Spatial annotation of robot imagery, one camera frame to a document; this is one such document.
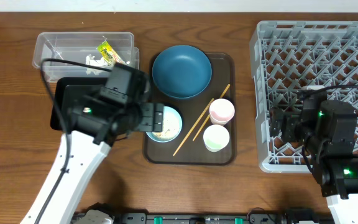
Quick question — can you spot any pink plastic cup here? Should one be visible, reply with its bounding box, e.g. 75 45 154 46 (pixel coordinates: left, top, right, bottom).
210 98 235 126

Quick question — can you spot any yellow green snack wrapper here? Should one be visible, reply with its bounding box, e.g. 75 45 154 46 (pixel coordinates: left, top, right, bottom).
97 40 126 65

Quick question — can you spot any light green plastic cup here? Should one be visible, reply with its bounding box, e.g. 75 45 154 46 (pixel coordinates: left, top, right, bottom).
203 124 230 152

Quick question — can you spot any white tissue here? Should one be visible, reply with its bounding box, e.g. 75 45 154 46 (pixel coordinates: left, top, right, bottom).
86 54 109 75

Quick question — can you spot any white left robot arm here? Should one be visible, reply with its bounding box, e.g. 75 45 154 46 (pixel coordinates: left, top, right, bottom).
22 95 164 223

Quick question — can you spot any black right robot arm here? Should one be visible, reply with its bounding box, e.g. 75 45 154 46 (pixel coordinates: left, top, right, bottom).
270 91 358 223

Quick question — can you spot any grey dishwasher rack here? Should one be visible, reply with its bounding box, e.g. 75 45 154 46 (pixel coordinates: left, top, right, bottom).
250 21 358 173

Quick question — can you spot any light blue food bowl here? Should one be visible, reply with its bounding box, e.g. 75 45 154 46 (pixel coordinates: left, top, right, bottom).
146 106 183 142

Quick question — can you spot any dark blue plate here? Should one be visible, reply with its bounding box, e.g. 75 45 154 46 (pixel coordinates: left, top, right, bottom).
152 45 213 99

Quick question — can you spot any brown serving tray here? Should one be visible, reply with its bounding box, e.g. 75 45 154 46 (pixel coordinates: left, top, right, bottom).
142 52 237 166

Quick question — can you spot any long wooden chopstick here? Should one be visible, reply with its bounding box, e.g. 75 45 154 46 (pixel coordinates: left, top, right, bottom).
172 98 215 156

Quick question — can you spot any short wooden chopstick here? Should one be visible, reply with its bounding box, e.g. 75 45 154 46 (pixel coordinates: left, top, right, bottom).
192 84 231 141

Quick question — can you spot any black rectangular tray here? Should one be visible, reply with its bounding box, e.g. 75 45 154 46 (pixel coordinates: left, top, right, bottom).
50 77 138 131

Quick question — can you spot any clear plastic bin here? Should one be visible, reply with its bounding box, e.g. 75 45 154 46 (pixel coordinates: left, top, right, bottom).
32 32 140 83

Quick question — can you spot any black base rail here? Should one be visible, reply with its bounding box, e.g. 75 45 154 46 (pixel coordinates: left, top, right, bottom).
71 203 334 224

